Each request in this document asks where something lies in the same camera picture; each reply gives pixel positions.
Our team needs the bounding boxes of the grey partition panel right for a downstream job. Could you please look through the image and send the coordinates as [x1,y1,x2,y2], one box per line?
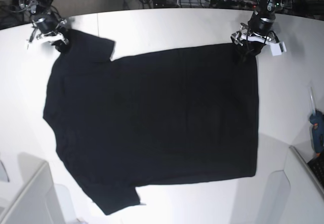
[256,147,323,223]

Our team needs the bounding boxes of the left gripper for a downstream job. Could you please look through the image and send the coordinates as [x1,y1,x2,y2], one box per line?
[231,17,278,64]

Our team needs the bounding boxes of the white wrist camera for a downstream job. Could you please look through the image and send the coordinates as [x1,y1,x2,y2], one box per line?
[269,41,287,56]
[25,40,30,50]

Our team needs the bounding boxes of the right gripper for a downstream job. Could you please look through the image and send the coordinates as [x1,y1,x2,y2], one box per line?
[29,15,70,53]

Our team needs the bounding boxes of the blue glue gun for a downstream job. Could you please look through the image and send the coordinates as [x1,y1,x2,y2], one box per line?
[308,86,323,155]

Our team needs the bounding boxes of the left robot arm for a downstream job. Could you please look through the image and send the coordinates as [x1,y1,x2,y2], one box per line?
[231,0,287,62]

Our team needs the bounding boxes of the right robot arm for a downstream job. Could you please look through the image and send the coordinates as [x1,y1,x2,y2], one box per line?
[16,0,70,53]

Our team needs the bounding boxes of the grey partition panel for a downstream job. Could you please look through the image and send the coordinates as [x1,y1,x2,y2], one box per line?
[256,147,323,223]
[1,153,78,223]

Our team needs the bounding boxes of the black keyboard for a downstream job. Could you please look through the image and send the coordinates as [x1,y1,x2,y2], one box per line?
[307,154,324,187]

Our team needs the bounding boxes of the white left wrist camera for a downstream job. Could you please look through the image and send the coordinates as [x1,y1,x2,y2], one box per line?
[269,41,287,56]

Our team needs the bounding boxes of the black power strip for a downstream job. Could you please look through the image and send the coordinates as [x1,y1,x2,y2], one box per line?
[209,0,256,10]

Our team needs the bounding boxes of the black T-shirt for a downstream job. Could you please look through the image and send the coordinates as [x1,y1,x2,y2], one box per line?
[44,30,259,215]

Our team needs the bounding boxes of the grey partition panel left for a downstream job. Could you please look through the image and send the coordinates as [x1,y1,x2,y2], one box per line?
[1,153,78,223]

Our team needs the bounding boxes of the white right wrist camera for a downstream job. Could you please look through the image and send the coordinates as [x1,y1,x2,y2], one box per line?
[25,40,30,50]

